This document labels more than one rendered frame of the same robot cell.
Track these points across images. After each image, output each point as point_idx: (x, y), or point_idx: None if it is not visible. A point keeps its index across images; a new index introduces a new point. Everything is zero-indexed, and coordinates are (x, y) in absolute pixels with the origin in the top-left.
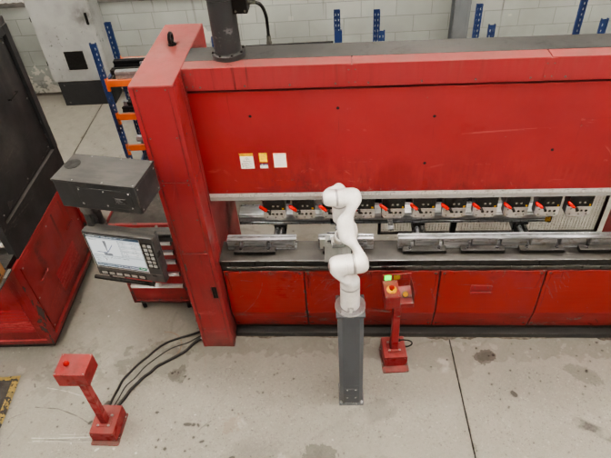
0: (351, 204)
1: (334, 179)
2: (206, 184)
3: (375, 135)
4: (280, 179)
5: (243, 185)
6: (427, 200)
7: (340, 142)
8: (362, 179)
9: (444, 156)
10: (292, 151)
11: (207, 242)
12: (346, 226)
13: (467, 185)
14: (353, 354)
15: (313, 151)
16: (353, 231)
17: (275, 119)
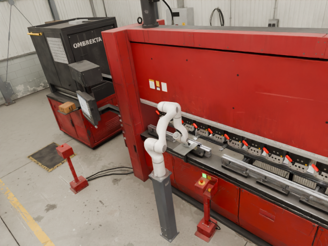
0: (167, 112)
1: (187, 105)
2: (138, 92)
3: (205, 82)
4: (165, 98)
5: (151, 97)
6: (236, 135)
7: (189, 82)
8: (200, 109)
9: (245, 106)
10: (168, 82)
11: (130, 119)
12: (160, 123)
13: (261, 133)
14: (160, 205)
15: (177, 85)
16: (163, 127)
17: (161, 62)
